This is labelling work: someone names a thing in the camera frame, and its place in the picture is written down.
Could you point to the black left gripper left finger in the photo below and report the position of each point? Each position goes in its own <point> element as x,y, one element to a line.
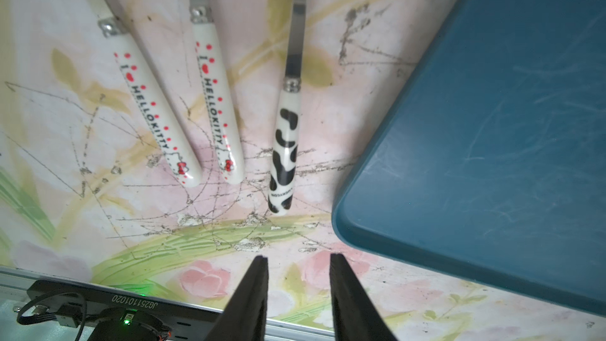
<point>245,315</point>

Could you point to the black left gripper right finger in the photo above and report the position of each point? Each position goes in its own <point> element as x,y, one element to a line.
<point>354,315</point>

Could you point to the cow pattern fork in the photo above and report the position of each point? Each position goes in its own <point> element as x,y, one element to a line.
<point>286,136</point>

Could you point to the white Hello Kitty fork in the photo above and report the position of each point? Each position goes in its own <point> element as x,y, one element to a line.
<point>219,103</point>

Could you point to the white Hello Kitty spoon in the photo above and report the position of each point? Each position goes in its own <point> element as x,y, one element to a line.
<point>149,96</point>

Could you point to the teal plastic tray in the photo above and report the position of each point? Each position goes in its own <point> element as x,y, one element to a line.
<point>490,164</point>

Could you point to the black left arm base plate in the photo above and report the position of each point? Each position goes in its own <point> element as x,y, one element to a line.
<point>113,315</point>

